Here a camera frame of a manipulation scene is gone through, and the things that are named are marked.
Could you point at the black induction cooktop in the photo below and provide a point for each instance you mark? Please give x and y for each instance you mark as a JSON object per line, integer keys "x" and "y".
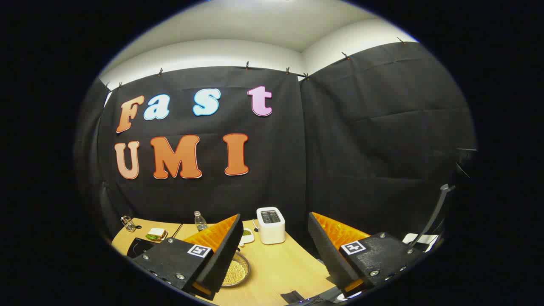
{"x": 139, "y": 247}

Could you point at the white divided bean plate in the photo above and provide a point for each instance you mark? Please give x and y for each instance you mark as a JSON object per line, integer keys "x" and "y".
{"x": 247, "y": 236}

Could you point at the white toaster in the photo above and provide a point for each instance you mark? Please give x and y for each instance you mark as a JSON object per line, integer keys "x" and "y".
{"x": 270, "y": 231}

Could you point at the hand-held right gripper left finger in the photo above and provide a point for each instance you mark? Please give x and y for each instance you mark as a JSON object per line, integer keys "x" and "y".
{"x": 225, "y": 250}

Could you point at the sandwich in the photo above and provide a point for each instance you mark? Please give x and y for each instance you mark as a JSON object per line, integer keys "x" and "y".
{"x": 156, "y": 234}

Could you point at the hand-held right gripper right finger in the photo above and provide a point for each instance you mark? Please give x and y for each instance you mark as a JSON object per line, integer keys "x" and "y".
{"x": 325, "y": 250}

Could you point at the clear plastic water bottle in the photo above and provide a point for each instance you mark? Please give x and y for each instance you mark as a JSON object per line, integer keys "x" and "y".
{"x": 199, "y": 221}

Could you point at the steel pot with soybeans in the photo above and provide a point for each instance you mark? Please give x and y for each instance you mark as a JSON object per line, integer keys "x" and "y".
{"x": 236, "y": 270}

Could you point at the black backdrop cloth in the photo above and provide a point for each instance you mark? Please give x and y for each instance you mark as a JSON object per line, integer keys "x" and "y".
{"x": 340, "y": 148}

